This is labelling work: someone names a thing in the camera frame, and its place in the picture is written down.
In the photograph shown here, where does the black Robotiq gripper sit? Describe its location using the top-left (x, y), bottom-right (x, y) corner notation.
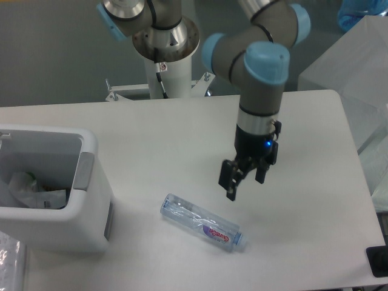
top-left (218, 121), bottom-right (282, 201)

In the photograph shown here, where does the clear plastic water bottle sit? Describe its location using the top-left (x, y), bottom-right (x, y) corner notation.
top-left (160, 193), bottom-right (247, 252)

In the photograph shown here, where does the white plastic bag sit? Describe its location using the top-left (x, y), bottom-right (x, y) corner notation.
top-left (8, 172), bottom-right (67, 210)

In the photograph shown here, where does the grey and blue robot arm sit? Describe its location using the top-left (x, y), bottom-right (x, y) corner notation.
top-left (96, 1), bottom-right (311, 200)

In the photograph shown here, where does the white plastic trash can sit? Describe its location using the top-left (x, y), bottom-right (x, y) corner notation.
top-left (1, 124), bottom-right (113, 252)

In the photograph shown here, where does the translucent plastic storage box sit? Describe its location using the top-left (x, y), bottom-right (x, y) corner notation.
top-left (297, 14), bottom-right (388, 155)

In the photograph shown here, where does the black device at table edge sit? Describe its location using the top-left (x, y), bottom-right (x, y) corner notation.
top-left (366, 246), bottom-right (387, 278)

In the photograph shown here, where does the blue plastic bag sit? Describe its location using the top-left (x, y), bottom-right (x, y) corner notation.
top-left (337, 0), bottom-right (387, 32)

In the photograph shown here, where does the clear patterned plastic sheet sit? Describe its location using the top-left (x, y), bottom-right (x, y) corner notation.
top-left (1, 232), bottom-right (26, 290)

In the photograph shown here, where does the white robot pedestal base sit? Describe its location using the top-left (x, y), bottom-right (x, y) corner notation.
top-left (105, 56), bottom-right (215, 102)

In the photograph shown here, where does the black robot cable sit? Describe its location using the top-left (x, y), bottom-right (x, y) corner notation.
top-left (153, 47), bottom-right (169, 99)

